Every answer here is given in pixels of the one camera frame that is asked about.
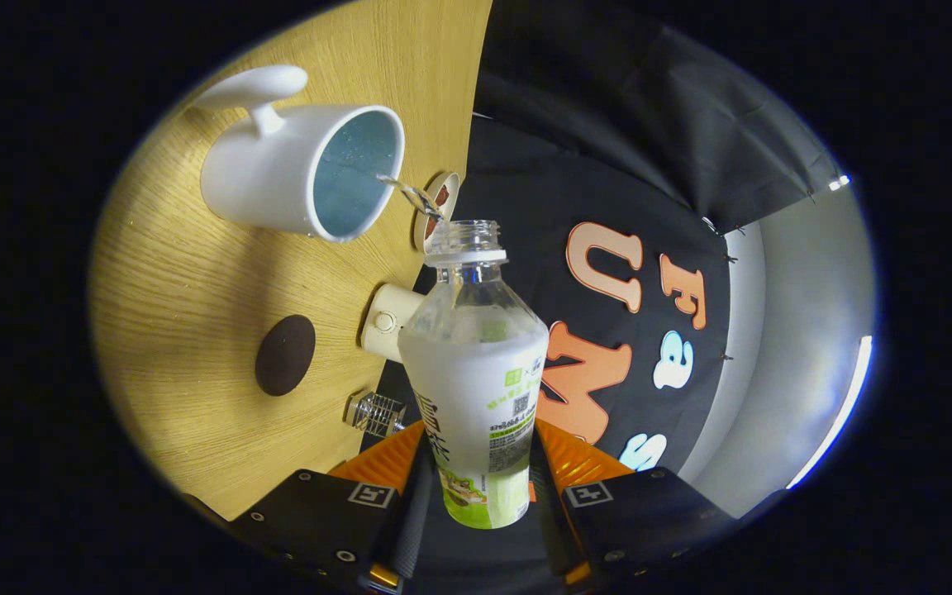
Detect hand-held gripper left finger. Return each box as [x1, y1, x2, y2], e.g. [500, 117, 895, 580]
[232, 420, 437, 595]

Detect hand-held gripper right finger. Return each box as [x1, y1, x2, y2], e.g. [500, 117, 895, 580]
[528, 417, 737, 592]

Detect clear bottle with white label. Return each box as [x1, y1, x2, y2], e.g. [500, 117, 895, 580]
[397, 219, 550, 530]

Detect dark brown round coaster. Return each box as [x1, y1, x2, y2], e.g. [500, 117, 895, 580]
[255, 314, 317, 397]

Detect clear juice stream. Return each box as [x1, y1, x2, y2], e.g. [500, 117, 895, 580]
[377, 174, 445, 222]

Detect white cup with blue inside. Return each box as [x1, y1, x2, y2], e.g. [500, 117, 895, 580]
[191, 64, 406, 243]

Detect cream toaster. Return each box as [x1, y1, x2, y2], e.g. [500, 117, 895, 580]
[359, 283, 427, 363]

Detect wooden table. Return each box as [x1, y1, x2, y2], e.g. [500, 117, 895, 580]
[89, 0, 493, 521]

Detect ceiling light panel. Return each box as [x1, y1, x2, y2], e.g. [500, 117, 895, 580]
[786, 335, 873, 490]

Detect red dried snacks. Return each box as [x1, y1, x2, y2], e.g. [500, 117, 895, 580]
[425, 186, 452, 240]

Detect small white plate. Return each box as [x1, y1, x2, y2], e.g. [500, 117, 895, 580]
[412, 171, 461, 253]

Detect wire mesh holder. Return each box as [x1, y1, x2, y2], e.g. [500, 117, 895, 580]
[344, 392, 407, 437]

